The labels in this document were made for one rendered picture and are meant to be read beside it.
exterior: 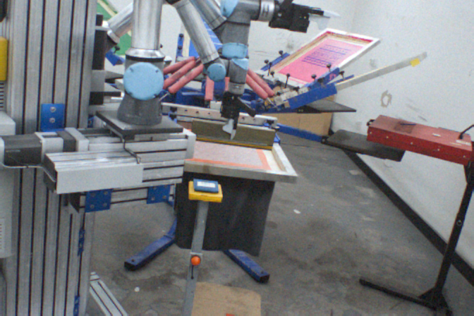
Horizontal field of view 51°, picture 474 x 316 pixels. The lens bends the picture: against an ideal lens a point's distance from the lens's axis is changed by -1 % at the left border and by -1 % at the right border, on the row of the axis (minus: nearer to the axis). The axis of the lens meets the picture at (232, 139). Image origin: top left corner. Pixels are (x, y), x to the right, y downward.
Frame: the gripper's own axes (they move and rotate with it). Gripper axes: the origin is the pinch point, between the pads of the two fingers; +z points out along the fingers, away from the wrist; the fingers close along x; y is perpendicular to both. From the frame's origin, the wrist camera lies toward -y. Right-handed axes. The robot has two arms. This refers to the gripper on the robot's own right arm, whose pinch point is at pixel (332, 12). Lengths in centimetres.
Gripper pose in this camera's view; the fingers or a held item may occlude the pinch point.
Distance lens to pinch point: 164.6
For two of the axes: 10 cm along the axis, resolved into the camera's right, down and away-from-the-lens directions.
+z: 9.6, 0.7, 2.5
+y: -1.5, 9.4, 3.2
